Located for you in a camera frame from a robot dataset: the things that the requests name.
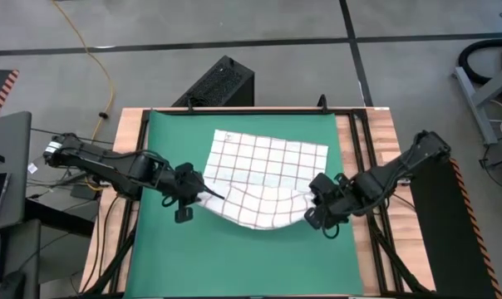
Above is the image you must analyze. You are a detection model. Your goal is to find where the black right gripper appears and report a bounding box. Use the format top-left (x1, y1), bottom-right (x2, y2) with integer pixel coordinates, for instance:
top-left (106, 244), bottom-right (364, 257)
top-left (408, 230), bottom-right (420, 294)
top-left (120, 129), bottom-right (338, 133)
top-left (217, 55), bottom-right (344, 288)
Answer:
top-left (308, 173), bottom-right (360, 221)

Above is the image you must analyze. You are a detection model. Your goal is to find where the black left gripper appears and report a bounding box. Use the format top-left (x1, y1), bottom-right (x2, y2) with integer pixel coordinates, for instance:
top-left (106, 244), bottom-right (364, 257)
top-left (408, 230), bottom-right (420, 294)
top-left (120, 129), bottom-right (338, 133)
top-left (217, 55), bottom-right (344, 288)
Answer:
top-left (167, 163), bottom-right (226, 207)

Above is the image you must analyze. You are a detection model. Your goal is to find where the white towel with red grid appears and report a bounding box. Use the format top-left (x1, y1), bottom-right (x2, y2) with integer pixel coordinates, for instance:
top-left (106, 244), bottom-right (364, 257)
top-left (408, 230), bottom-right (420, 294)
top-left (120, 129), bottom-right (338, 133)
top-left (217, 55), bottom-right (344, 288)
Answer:
top-left (195, 129), bottom-right (330, 231)

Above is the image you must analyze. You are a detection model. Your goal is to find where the green table mat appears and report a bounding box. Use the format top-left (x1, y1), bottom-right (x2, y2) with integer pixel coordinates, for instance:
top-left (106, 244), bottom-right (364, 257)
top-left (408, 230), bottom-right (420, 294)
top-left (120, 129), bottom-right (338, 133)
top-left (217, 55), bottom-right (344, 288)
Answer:
top-left (124, 110), bottom-right (364, 298)

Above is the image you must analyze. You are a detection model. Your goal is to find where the black computer tower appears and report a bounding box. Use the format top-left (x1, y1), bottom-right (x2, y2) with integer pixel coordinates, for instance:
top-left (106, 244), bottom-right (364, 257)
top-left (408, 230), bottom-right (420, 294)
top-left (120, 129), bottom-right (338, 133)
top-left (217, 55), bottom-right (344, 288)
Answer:
top-left (171, 55), bottom-right (256, 108)

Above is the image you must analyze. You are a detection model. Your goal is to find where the black power adapter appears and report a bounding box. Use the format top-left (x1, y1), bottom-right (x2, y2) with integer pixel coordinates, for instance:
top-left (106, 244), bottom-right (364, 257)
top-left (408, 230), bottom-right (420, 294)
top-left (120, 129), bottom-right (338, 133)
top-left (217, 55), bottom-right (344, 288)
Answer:
top-left (70, 184), bottom-right (101, 201)

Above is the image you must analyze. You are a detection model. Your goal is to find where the grey metal stand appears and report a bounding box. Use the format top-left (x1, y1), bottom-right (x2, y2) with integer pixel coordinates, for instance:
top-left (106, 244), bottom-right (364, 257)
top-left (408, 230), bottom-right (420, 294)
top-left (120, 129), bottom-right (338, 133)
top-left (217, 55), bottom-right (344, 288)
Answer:
top-left (451, 57), bottom-right (502, 146)

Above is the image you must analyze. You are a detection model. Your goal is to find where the grey low desk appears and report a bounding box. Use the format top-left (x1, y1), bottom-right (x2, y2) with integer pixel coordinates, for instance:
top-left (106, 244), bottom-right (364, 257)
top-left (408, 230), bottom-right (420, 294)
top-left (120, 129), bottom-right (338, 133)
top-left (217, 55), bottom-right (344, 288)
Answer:
top-left (0, 218), bottom-right (42, 299)

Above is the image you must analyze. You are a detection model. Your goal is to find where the grey desk top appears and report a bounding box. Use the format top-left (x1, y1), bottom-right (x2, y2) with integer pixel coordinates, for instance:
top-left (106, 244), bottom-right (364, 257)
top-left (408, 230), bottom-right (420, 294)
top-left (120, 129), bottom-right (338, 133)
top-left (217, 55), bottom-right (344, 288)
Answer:
top-left (0, 110), bottom-right (33, 234)

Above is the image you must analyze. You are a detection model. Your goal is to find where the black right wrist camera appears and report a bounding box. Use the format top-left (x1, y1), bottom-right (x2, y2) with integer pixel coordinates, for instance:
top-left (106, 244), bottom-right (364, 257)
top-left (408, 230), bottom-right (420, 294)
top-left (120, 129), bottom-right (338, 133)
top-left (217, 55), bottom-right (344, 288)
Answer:
top-left (303, 206), bottom-right (323, 230)

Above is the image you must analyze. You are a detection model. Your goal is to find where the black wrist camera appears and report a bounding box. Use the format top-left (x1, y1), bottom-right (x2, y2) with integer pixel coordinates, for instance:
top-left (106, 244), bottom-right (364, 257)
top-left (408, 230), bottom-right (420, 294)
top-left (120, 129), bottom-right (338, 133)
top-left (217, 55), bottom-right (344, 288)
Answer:
top-left (174, 206), bottom-right (194, 224)
top-left (303, 206), bottom-right (323, 230)

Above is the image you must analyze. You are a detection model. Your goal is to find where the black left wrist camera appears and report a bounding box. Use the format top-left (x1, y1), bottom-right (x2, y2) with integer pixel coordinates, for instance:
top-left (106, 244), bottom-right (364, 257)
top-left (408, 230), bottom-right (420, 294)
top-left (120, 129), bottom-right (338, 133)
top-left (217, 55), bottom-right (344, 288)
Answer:
top-left (174, 206), bottom-right (194, 224)

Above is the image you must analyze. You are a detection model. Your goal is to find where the black aluminium table frame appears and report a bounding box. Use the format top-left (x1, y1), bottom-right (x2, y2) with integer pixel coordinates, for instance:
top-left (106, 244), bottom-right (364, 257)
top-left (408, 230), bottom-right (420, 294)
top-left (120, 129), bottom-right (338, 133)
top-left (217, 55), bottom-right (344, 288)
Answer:
top-left (81, 105), bottom-right (433, 298)

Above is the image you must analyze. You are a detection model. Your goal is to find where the yellow extension cable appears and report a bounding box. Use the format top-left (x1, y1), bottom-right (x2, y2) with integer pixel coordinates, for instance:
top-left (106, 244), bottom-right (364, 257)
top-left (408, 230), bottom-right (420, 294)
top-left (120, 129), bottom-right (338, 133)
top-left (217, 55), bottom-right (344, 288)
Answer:
top-left (51, 0), bottom-right (116, 142)

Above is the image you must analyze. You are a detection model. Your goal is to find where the thin black cable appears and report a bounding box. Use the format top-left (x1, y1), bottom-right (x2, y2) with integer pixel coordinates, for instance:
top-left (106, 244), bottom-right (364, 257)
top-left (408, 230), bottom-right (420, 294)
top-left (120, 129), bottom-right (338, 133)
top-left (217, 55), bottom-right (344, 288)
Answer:
top-left (29, 127), bottom-right (114, 145)

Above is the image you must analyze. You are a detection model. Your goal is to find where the black vacuum hose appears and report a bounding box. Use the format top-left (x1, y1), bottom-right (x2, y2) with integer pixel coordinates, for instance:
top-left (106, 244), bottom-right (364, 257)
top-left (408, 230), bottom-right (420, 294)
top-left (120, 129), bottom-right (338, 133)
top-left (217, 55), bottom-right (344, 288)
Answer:
top-left (457, 37), bottom-right (502, 86)

